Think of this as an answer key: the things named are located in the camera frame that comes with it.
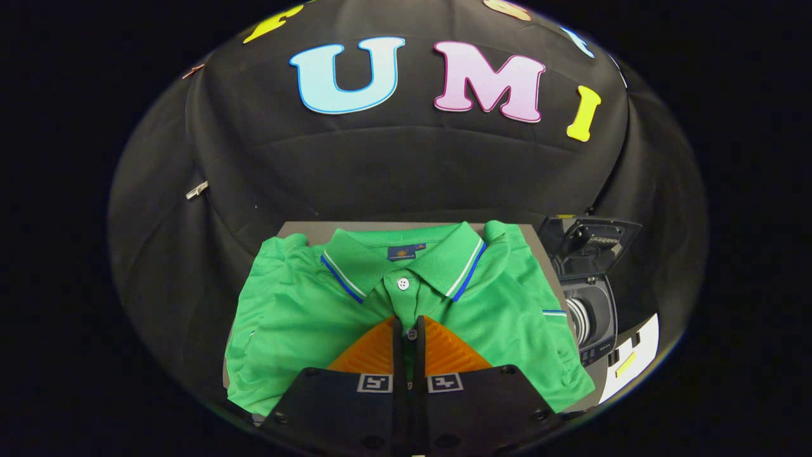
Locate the green polo shirt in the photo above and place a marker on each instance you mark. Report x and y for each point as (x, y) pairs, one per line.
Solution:
(304, 317)

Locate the orange clip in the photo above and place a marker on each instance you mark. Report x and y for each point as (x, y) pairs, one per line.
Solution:
(193, 70)

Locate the grey washing machine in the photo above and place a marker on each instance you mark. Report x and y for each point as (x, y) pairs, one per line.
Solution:
(596, 317)

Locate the dark washing machine lid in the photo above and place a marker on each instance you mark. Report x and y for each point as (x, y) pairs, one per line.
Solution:
(590, 244)

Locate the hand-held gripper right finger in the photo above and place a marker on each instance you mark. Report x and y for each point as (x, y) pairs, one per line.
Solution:
(469, 406)

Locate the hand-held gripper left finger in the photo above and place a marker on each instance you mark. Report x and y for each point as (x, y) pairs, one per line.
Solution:
(355, 406)

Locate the silver clip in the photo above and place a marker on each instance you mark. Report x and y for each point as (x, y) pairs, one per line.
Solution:
(196, 189)

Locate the grey cabinet table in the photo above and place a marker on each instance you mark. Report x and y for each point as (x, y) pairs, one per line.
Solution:
(311, 230)

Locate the white patterned sheet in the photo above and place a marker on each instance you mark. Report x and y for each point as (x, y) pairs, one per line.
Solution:
(641, 343)

